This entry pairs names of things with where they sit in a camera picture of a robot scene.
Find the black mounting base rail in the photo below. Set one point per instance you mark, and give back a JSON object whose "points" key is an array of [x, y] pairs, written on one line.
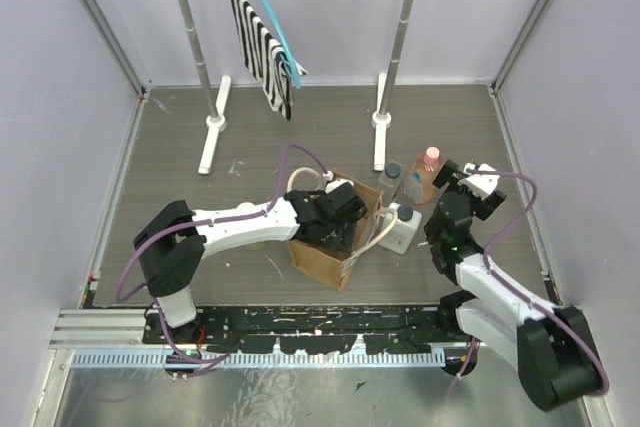
{"points": [[393, 329]]}

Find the black white striped cloth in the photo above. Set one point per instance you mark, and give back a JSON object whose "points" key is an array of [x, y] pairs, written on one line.
{"points": [[264, 57]]}

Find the clear bottle grey cap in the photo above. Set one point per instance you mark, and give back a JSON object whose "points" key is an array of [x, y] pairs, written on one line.
{"points": [[389, 181]]}

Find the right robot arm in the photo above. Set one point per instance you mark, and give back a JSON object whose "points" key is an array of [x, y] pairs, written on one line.
{"points": [[549, 346]]}

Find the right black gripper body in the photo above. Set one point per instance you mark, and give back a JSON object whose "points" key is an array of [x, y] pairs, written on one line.
{"points": [[451, 174]]}

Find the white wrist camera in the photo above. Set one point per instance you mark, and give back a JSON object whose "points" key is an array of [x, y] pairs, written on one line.
{"points": [[480, 179], [331, 182]]}

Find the white cap green bottle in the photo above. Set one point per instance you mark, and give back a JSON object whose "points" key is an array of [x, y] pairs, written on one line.
{"points": [[254, 246]]}

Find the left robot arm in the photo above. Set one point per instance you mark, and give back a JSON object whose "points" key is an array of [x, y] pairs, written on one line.
{"points": [[171, 247]]}

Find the brown canvas tote bag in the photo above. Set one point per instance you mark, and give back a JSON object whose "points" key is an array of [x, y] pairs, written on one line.
{"points": [[333, 268]]}

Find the white jug grey cap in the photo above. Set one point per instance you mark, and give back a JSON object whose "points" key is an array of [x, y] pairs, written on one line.
{"points": [[401, 235]]}

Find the pink cap peach bottle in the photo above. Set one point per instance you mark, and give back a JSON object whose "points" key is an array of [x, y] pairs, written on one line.
{"points": [[418, 183]]}

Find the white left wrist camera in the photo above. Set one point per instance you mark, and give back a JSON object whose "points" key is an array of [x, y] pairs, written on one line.
{"points": [[331, 182]]}

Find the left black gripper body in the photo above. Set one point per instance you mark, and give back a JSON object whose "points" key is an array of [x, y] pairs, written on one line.
{"points": [[342, 229]]}

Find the grey slotted cable duct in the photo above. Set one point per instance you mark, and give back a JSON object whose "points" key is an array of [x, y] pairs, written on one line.
{"points": [[357, 358]]}

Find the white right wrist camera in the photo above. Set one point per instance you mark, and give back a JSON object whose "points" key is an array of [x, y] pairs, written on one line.
{"points": [[480, 179]]}

